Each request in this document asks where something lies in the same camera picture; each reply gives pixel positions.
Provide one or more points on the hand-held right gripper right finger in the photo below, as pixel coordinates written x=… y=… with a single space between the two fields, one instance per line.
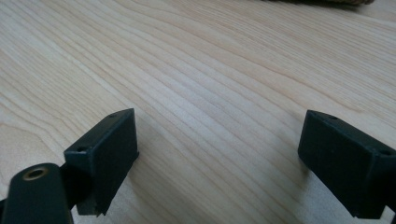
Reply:
x=345 y=168

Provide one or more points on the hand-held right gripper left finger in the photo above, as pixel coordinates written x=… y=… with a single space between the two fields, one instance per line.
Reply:
x=106 y=161

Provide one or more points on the brown wicker basket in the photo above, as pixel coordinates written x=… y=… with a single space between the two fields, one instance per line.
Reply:
x=339 y=1

